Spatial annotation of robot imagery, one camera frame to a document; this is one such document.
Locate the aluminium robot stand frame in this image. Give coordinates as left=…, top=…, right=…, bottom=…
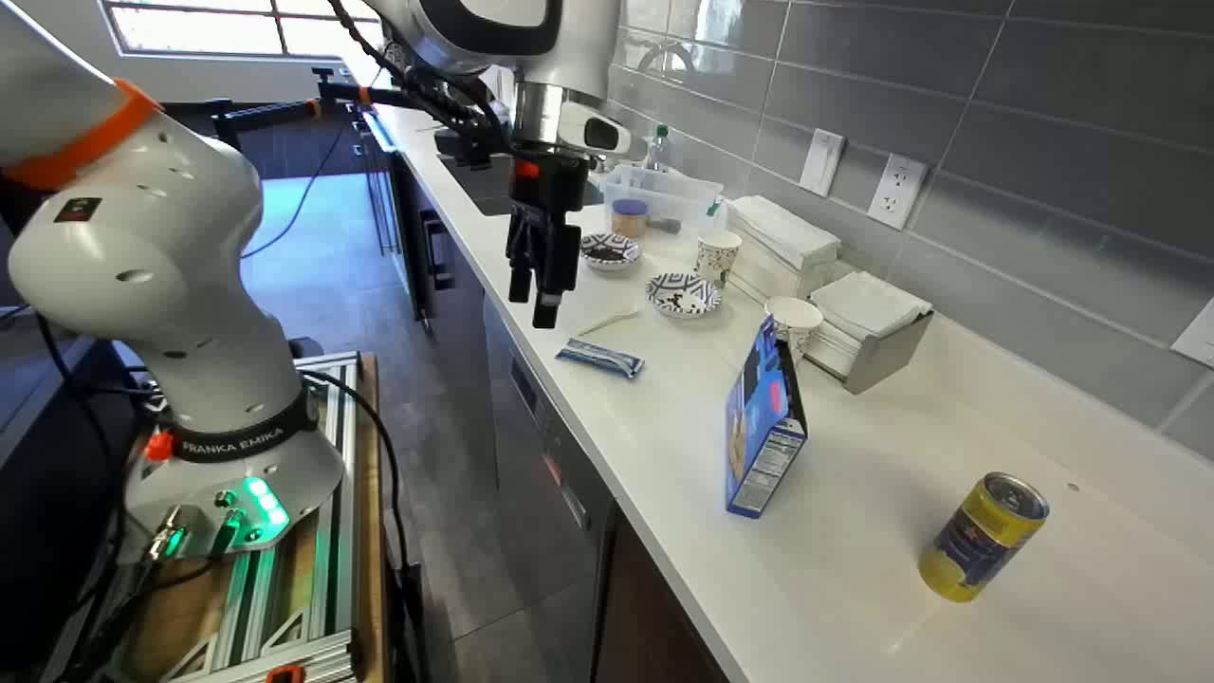
left=74, top=349, right=423, bottom=683

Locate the patterned paper cup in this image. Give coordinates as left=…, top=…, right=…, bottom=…
left=694, top=233, right=742, bottom=288
left=766, top=297, right=823, bottom=360

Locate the yellow tin can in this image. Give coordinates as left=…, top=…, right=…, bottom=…
left=917, top=469, right=1050, bottom=603

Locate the blue white patterned bowl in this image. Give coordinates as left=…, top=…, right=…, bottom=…
left=579, top=233, right=643, bottom=274
left=644, top=274, right=722, bottom=321

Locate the white wall outlet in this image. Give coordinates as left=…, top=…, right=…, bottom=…
left=868, top=155, right=927, bottom=226

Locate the clear plastic storage bin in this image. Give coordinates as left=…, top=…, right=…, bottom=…
left=597, top=164, right=725, bottom=235

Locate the patterned paper cup far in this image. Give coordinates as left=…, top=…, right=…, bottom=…
left=766, top=297, right=823, bottom=360

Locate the large napkin dispenser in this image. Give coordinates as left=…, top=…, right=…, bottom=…
left=727, top=192, right=847, bottom=297

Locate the blue white patterned bowl left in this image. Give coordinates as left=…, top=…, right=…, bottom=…
left=579, top=233, right=643, bottom=274

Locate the blue white patterned bowl right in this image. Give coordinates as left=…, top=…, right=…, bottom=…
left=644, top=274, right=722, bottom=321

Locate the white light switch plate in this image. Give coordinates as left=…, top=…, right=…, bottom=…
left=802, top=129, right=847, bottom=192

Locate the blue snack box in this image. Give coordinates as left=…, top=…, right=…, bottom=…
left=725, top=315, right=807, bottom=521

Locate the patterned paper cup near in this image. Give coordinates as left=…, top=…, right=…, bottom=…
left=694, top=233, right=742, bottom=288

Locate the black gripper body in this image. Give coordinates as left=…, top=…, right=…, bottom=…
left=505, top=149, right=589, bottom=297

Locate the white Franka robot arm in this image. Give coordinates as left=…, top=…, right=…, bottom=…
left=0, top=0, right=629, bottom=554

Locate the black cable conduit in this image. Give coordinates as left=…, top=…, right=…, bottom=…
left=329, top=0, right=516, bottom=164

